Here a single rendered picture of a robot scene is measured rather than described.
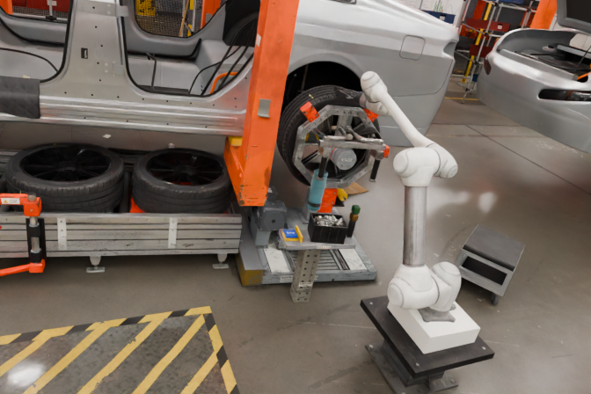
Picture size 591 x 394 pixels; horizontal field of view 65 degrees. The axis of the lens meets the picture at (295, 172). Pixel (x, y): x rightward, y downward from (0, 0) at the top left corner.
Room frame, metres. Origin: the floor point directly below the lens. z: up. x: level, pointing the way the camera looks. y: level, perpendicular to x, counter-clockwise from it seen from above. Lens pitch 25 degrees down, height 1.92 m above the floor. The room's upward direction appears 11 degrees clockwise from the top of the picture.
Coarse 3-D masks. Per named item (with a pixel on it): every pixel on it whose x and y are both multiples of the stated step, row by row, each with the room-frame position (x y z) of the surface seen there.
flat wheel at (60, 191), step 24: (48, 144) 2.72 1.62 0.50; (72, 144) 2.79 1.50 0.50; (24, 168) 2.37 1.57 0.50; (48, 168) 2.47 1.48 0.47; (72, 168) 2.59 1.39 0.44; (96, 168) 2.60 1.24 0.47; (120, 168) 2.60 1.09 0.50; (24, 192) 2.22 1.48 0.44; (48, 192) 2.21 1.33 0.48; (72, 192) 2.25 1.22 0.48; (96, 192) 2.35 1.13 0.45; (120, 192) 2.56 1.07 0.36
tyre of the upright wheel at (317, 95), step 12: (300, 96) 2.91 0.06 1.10; (312, 96) 2.85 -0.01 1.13; (324, 96) 2.80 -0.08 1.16; (336, 96) 2.80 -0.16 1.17; (288, 108) 2.87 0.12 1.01; (288, 120) 2.76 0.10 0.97; (300, 120) 2.72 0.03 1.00; (288, 132) 2.71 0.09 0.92; (288, 144) 2.71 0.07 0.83; (288, 156) 2.71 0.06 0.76; (288, 168) 2.73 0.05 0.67; (300, 180) 2.76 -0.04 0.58
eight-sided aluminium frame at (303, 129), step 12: (324, 108) 2.73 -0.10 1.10; (336, 108) 2.71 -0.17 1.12; (348, 108) 2.78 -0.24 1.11; (360, 108) 2.81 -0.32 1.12; (300, 132) 2.64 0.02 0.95; (300, 144) 2.69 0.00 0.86; (300, 156) 2.65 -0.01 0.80; (372, 156) 2.83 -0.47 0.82; (300, 168) 2.66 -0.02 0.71; (360, 168) 2.85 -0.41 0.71; (336, 180) 2.79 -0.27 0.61; (348, 180) 2.78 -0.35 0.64
